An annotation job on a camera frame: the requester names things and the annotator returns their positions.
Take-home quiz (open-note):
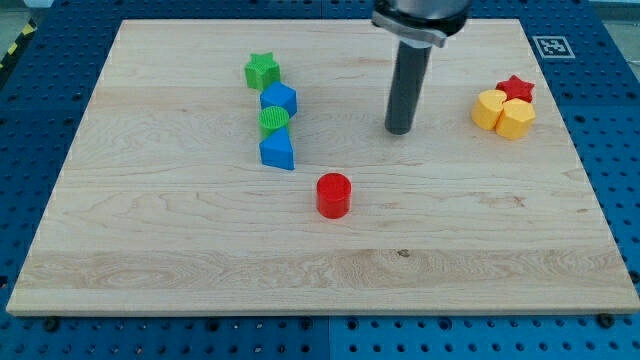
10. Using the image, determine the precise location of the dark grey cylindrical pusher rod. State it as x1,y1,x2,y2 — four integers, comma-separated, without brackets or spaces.
385,41,431,135

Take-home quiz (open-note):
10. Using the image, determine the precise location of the red cylinder block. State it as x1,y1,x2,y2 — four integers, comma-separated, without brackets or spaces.
316,173,352,219

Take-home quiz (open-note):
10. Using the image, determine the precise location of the blue triangle block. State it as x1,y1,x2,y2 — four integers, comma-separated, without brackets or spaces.
259,127,295,170

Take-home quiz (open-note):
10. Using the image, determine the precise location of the yellow heart block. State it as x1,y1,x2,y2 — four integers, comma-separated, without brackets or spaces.
471,89,507,130

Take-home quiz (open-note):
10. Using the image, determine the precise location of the red star block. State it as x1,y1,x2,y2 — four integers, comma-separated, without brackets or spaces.
495,75,535,103

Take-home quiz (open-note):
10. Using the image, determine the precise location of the yellow hexagon block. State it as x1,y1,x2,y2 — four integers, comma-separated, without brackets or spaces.
495,98,536,140

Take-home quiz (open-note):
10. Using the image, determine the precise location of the blue cube block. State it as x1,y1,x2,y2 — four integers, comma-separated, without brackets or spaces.
260,81,298,117

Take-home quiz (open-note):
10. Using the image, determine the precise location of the green cylinder block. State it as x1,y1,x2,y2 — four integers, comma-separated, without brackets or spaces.
258,106,290,140

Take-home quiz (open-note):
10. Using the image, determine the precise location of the green star block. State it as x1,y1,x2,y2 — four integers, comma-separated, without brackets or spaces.
244,52,281,91

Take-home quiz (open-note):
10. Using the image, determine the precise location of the white fiducial marker tag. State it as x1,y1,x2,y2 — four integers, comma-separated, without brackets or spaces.
533,35,575,59

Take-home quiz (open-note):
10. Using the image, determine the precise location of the light wooden board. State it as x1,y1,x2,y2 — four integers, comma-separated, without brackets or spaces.
7,19,639,317

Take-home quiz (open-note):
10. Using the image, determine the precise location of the yellow black hazard tape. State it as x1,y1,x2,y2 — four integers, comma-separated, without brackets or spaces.
1,19,38,70

